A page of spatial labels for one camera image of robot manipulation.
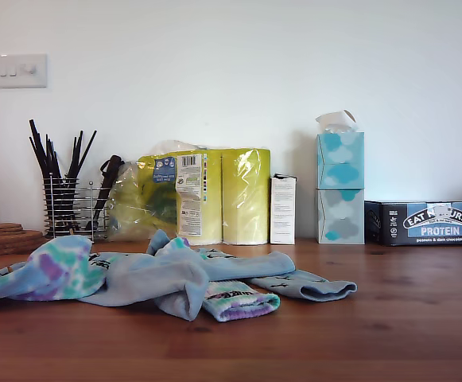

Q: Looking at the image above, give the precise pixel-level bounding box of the light blue toucan sock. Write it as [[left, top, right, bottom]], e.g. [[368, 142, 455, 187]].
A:
[[249, 269, 358, 303], [190, 245, 297, 288]]

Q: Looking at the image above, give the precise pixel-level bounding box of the plain light blue sock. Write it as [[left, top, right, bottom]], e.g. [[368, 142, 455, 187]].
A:
[[91, 228, 200, 280], [81, 258, 211, 322]]

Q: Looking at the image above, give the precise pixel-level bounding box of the tie-dye sock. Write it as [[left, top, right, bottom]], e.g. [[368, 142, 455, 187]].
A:
[[161, 236, 282, 324], [0, 236, 111, 307]]

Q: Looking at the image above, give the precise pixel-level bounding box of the yellow kitchen roll pack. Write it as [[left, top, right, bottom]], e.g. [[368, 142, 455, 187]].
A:
[[137, 138, 273, 246]]

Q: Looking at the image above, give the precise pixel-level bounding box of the white carton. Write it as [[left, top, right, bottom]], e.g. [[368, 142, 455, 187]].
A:
[[269, 172, 298, 245]]

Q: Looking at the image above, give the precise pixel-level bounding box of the clear bag with green contents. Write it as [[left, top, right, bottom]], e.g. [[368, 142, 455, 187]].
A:
[[106, 160, 182, 242]]

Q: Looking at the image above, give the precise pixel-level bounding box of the grey cloud tissue box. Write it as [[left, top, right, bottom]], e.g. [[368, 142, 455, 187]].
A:
[[314, 186, 366, 245]]

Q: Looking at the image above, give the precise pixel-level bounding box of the blue cloud tissue box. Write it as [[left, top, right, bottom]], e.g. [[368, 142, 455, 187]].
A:
[[316, 130, 366, 190]]

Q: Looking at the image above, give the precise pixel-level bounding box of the white tissue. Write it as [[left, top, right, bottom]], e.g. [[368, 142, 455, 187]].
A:
[[315, 108, 360, 134]]

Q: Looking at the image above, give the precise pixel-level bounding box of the black chopstick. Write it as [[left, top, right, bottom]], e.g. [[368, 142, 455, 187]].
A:
[[66, 129, 84, 180], [69, 128, 99, 182], [29, 118, 61, 182], [29, 135, 56, 180], [45, 133, 56, 177]]

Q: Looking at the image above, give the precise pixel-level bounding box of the black Eat Natural box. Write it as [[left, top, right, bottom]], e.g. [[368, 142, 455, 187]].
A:
[[363, 199, 462, 247]]

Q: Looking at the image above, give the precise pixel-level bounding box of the dark brown handled utensil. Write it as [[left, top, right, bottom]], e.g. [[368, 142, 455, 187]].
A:
[[92, 154, 126, 234]]

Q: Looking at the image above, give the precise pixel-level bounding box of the chrome wire utensil rack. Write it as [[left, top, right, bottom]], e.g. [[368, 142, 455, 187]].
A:
[[42, 177, 111, 243]]

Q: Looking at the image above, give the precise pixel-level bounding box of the white wall switch plate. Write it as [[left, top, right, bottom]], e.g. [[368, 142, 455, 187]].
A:
[[0, 53, 49, 89]]

